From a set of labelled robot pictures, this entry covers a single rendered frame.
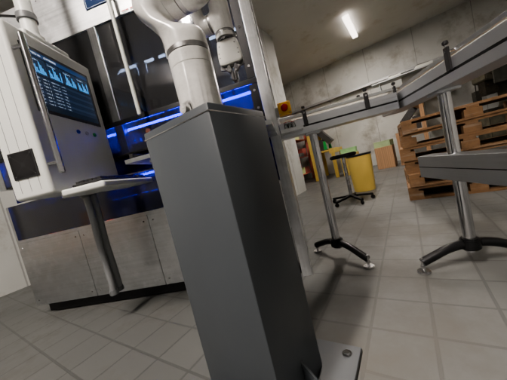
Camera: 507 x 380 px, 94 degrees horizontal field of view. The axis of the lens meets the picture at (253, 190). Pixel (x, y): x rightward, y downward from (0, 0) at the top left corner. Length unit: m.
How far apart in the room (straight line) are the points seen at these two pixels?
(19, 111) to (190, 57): 0.90
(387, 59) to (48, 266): 8.44
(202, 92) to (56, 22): 1.64
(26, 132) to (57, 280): 1.26
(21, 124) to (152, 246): 0.93
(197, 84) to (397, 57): 8.02
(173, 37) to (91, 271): 1.72
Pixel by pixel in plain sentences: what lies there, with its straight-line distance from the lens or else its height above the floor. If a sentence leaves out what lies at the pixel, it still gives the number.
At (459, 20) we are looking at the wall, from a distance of 8.74.
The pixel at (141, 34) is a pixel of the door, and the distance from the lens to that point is 1.85.
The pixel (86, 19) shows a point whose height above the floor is 1.85.
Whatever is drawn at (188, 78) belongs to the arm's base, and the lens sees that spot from 0.71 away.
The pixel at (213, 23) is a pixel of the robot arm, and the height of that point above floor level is 1.32.
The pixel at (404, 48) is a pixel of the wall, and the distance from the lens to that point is 8.58.
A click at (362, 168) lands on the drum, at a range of 3.90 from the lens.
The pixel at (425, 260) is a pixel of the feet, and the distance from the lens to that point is 1.47.
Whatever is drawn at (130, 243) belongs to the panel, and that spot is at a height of 0.42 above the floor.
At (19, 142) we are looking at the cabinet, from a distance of 1.43.
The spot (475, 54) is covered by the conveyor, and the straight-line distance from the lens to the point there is 1.18.
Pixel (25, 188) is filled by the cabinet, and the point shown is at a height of 0.85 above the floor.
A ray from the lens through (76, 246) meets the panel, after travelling 2.13.
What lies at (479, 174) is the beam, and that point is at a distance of 1.28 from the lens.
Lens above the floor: 0.68
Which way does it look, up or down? 4 degrees down
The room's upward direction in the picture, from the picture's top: 14 degrees counter-clockwise
